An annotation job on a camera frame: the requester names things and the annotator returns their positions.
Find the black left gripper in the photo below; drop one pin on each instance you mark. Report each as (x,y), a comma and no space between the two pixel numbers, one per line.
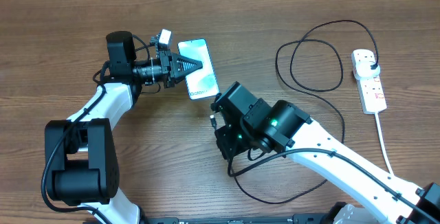
(170,62)

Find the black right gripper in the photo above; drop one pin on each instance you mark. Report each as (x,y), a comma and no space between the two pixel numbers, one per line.
(227,141)

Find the blue screen Galaxy smartphone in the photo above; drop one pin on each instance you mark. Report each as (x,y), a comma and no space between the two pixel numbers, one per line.
(201,83)

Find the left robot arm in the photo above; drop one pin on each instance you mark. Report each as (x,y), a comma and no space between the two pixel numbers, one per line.
(81,170)

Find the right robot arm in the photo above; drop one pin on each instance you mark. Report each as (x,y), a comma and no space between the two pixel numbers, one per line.
(383,197)

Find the white charger plug adapter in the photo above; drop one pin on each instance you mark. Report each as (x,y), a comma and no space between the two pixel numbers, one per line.
(366,70)

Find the white power strip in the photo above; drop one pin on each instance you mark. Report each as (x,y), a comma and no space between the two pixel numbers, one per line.
(370,90)

